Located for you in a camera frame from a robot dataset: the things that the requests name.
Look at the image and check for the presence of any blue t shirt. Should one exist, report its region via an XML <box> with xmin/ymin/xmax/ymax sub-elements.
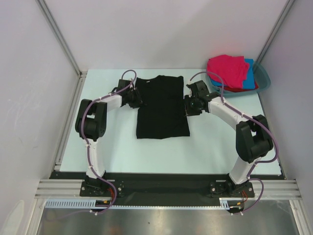
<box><xmin>207</xmin><ymin>55</ymin><xmax>255</xmax><ymax>90</ymax></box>

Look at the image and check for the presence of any left white cable duct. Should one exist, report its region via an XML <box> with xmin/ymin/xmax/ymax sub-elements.
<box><xmin>45</xmin><ymin>199</ymin><xmax>111</xmax><ymax>209</ymax></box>

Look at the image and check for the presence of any right white cable duct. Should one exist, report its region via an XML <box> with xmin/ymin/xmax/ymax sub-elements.
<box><xmin>219</xmin><ymin>198</ymin><xmax>245</xmax><ymax>211</ymax></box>

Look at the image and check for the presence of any aluminium frame post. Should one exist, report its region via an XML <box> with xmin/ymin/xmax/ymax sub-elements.
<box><xmin>35</xmin><ymin>0</ymin><xmax>82</xmax><ymax>77</ymax></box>
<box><xmin>256</xmin><ymin>0</ymin><xmax>296</xmax><ymax>63</ymax></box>

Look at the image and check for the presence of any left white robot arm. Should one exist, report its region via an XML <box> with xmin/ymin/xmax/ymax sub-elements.
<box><xmin>75</xmin><ymin>79</ymin><xmax>143</xmax><ymax>197</ymax></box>

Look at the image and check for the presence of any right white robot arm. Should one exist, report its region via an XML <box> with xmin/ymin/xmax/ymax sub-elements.
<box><xmin>184</xmin><ymin>81</ymin><xmax>273</xmax><ymax>196</ymax></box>

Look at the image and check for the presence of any teal plastic basket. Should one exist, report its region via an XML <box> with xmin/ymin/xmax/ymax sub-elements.
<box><xmin>206</xmin><ymin>61</ymin><xmax>271</xmax><ymax>99</ymax></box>

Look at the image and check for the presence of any black t shirt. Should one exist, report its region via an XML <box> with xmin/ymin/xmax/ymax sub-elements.
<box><xmin>135</xmin><ymin>75</ymin><xmax>190</xmax><ymax>140</ymax></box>

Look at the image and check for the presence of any left aluminium frame post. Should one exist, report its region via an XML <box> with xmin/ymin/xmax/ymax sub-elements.
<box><xmin>35</xmin><ymin>0</ymin><xmax>82</xmax><ymax>77</ymax></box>

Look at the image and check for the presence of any white cable duct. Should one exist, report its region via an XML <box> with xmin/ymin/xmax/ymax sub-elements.
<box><xmin>219</xmin><ymin>198</ymin><xmax>245</xmax><ymax>211</ymax></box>
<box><xmin>45</xmin><ymin>199</ymin><xmax>111</xmax><ymax>209</ymax></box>

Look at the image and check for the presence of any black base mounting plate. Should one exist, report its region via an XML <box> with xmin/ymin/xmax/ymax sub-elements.
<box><xmin>48</xmin><ymin>171</ymin><xmax>256</xmax><ymax>206</ymax></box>

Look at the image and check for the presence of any aluminium front rail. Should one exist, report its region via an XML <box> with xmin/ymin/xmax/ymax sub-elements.
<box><xmin>35</xmin><ymin>179</ymin><xmax>302</xmax><ymax>200</ymax></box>

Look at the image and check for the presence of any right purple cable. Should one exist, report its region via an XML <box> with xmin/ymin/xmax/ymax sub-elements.
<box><xmin>190</xmin><ymin>71</ymin><xmax>281</xmax><ymax>216</ymax></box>

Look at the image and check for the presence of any pink t shirt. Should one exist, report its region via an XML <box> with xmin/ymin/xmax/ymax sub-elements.
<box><xmin>206</xmin><ymin>55</ymin><xmax>250</xmax><ymax>88</ymax></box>

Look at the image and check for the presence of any right aluminium frame post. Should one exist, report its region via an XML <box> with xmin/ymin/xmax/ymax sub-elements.
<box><xmin>256</xmin><ymin>0</ymin><xmax>296</xmax><ymax>63</ymax></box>

